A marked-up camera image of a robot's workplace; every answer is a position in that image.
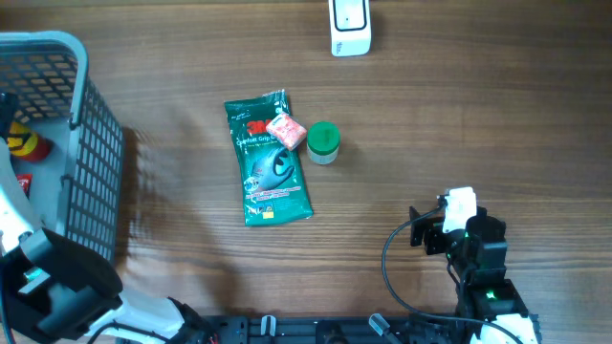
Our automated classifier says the green-lid white jar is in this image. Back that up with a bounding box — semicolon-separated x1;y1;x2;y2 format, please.
307;121;340;165

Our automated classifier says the grey plastic lattice basket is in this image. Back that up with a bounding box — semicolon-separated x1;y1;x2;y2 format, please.
1;31;124;261

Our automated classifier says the red Nescafe stick sachet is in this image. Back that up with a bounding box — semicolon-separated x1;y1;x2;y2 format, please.
16;174;33;198

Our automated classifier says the red yellow sauce bottle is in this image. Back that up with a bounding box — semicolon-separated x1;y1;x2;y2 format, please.
7;121;53;162

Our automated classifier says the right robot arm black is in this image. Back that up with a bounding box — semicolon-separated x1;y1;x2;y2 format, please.
406;206;542;344

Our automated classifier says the pink tissue packet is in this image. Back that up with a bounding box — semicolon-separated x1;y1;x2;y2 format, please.
266;113;307;151

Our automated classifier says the white barcode scanner box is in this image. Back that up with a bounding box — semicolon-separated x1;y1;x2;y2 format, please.
328;0;372;57

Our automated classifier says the green 3M gloves packet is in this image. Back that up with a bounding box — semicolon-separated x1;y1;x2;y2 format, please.
225;90;314;226

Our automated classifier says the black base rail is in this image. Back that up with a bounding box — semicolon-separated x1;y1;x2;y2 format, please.
186;315;471;344

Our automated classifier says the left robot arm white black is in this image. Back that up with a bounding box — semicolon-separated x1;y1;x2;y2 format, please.
1;93;216;343

